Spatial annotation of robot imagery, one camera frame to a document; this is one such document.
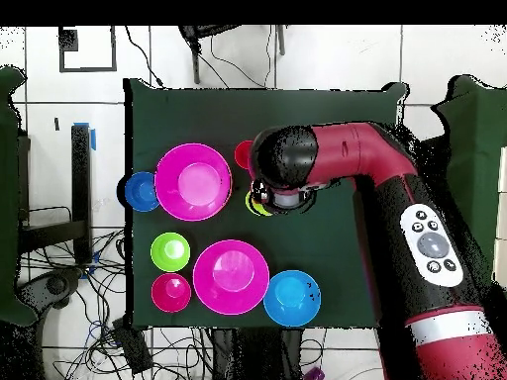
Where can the green cup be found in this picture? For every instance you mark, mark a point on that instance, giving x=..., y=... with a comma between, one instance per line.
x=255, y=208

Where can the red cup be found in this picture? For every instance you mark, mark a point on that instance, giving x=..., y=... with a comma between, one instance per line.
x=241, y=154

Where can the large pink bowl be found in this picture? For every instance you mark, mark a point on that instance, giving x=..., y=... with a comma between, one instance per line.
x=192, y=182
x=231, y=277

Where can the light blue bowl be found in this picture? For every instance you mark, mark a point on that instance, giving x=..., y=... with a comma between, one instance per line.
x=292, y=299

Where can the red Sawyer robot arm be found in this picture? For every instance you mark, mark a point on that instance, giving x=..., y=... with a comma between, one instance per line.
x=396, y=178

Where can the dark green tablecloth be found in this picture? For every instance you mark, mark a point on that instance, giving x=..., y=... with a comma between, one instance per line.
x=257, y=118

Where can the small green bowl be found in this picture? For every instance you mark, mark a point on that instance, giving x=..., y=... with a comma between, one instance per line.
x=170, y=252

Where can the small dark blue bowl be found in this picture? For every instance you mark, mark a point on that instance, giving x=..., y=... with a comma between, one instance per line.
x=139, y=192

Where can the small crimson bowl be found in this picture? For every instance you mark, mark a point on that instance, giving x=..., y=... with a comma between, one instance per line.
x=171, y=293

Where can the blue tape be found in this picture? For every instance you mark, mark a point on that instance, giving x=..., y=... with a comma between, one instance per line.
x=93, y=140

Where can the black bench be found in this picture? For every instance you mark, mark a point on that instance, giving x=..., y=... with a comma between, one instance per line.
x=81, y=178

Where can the black power brick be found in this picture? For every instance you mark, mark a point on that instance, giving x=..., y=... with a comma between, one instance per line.
x=132, y=348

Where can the small black marker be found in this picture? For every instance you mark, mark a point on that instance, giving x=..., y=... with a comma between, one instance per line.
x=56, y=124

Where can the green-covered side table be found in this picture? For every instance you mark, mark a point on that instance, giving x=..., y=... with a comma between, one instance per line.
x=475, y=158
x=8, y=198

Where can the grey office chair base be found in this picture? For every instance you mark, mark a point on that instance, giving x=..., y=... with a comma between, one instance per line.
x=55, y=285

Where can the white boxes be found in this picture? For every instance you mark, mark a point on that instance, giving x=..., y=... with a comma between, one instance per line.
x=502, y=217

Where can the black square frame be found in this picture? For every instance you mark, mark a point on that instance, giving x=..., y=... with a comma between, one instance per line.
x=68, y=39

